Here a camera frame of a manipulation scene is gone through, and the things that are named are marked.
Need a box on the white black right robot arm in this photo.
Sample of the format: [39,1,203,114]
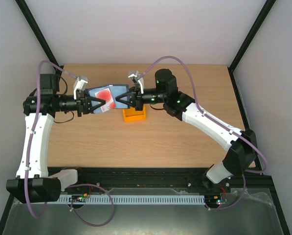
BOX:
[115,69,256,192]

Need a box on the blue card holder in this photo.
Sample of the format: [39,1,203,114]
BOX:
[85,84,129,114]

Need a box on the yellow plastic bin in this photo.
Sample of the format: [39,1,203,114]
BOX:
[122,105,147,122]

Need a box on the black frame post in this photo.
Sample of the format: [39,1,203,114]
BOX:
[228,0,276,71]
[15,0,59,66]

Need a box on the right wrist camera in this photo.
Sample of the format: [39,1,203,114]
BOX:
[128,70,144,94]

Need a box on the red white credit card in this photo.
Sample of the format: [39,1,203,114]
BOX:
[94,88,116,114]

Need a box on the white slotted cable duct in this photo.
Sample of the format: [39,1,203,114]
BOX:
[51,195,205,205]

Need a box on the black left frame post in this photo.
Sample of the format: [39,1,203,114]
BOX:
[15,0,59,66]

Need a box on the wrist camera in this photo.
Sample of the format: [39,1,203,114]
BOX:
[128,70,144,94]
[73,75,88,100]

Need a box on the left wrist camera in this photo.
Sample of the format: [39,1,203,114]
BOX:
[73,75,88,100]

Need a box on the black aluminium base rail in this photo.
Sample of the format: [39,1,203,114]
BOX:
[47,167,273,193]

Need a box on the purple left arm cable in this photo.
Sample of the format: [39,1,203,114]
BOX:
[24,60,115,226]

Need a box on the black right frame post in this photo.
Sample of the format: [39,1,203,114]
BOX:
[228,0,276,71]

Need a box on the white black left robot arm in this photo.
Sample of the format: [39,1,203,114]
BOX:
[6,74,106,204]

